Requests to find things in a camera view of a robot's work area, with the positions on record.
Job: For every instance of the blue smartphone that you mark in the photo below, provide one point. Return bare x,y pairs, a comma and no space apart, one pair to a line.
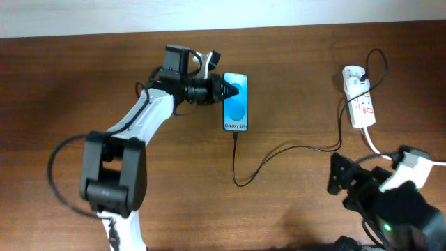
235,108

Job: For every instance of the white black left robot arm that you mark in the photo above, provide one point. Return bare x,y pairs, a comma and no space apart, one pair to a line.
114,176

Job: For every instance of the white USB charger plug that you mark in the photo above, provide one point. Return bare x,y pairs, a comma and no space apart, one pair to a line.
354,86

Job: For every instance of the white power strip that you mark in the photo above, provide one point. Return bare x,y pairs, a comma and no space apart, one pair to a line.
360,106

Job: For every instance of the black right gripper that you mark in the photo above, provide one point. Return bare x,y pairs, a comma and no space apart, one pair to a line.
365,189

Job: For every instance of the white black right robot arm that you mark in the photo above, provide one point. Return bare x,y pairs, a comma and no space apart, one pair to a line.
390,201

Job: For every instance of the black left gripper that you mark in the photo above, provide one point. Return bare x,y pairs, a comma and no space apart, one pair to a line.
215,88

